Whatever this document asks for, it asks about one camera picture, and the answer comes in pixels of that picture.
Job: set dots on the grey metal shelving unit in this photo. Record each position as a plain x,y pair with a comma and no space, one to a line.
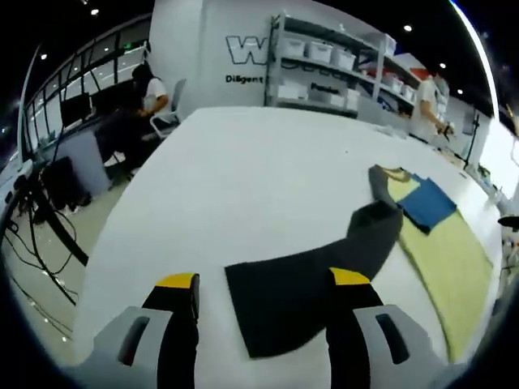
278,73

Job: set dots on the white office chair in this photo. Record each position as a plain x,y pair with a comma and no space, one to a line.
178,95

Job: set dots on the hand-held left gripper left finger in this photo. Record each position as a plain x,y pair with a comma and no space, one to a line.
178,324

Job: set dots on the black tripod stand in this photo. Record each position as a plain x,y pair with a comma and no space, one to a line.
472,142

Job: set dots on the grey desk partition panel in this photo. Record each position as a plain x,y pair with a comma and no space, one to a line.
85,162

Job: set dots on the black computer monitor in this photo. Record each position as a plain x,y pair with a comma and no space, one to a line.
75,109

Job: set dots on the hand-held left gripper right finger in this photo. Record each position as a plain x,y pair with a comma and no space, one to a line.
348,324

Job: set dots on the ceiling light strip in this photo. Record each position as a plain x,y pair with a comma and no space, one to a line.
482,44

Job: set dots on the black computer tower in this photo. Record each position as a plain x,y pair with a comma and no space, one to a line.
61,182

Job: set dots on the yellow blue grey t-shirt garment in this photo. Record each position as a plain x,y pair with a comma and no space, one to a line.
284,304

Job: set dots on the small green plant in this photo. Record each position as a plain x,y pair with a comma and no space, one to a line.
484,171

